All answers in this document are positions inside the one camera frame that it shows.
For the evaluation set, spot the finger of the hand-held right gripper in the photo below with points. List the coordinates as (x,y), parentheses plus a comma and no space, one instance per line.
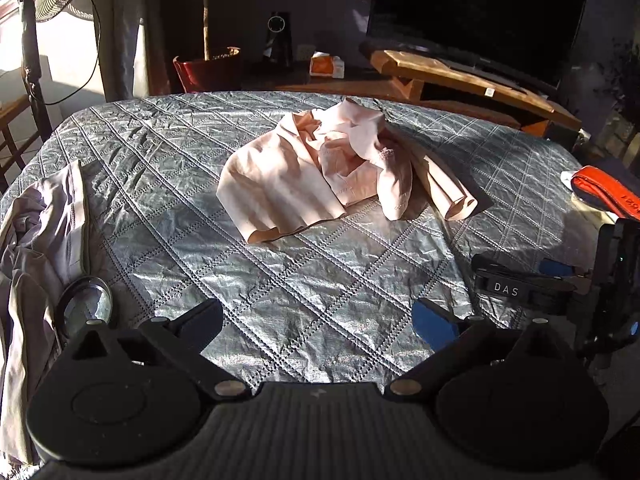
(556,267)
(515,287)

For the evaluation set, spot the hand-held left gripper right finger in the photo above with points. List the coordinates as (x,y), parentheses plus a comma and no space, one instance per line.
(434,325)

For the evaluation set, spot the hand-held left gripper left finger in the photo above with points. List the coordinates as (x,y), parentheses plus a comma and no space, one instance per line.
(202,317)

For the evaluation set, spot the pink garment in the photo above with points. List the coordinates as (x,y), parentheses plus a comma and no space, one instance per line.
(280,180)

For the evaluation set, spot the red fabric item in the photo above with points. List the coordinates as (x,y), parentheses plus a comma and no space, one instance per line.
(607,187)

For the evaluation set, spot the grey quilted blanket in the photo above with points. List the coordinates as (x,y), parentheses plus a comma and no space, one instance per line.
(310,280)

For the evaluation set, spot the black magnifying glass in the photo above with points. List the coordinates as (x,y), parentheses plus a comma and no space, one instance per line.
(87,302)

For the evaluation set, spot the pale lilac garment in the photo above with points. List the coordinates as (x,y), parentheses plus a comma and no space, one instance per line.
(35,240)

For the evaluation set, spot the wooden tv stand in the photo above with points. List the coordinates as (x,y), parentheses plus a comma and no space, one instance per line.
(450,77)

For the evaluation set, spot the red plant pot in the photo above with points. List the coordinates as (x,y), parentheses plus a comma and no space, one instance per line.
(205,74)

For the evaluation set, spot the black television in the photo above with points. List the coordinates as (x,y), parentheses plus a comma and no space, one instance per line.
(475,15)

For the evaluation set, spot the wooden chair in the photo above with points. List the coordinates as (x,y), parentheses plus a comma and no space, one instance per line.
(12,120)

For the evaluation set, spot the orange tissue box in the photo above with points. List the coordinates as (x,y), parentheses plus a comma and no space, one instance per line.
(325,66)

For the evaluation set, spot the black tabletop device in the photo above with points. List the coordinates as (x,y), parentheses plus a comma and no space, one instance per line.
(278,40)

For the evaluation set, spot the grey curtain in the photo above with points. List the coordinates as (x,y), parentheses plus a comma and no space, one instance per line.
(125,25)

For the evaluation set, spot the black standing fan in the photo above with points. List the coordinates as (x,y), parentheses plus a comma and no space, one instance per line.
(32,45)

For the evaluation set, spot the white wall socket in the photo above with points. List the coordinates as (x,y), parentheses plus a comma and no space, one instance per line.
(305,51)

